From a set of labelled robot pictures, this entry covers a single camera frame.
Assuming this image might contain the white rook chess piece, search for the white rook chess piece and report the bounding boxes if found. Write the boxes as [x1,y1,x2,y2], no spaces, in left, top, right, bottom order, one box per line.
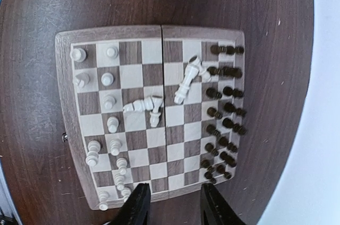
[98,191,110,211]

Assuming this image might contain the black chess pieces rows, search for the black chess pieces rows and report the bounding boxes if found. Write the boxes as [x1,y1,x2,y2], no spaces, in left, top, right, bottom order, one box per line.
[201,43,247,184]

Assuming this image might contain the wooden chess board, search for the wooden chess board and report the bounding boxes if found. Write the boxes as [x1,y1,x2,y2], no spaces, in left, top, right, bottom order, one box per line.
[55,25,247,211]

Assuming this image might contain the white king chess piece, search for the white king chess piece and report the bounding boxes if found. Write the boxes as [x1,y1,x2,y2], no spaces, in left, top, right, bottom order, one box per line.
[86,140,101,167]

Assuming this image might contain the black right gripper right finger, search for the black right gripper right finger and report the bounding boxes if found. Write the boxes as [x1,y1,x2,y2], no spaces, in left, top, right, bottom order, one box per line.
[200,183,245,225]

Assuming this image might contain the white pawn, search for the white pawn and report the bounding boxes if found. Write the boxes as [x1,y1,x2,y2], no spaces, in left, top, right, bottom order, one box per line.
[107,116,120,133]
[106,47,119,59]
[103,95,116,110]
[116,158,128,175]
[109,139,122,156]

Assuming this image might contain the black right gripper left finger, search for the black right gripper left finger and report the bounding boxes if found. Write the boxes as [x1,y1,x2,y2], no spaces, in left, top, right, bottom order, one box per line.
[108,183,151,225]

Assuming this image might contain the white queen chess piece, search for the white queen chess piece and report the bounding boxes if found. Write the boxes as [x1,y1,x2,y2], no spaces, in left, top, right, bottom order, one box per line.
[174,55,201,105]

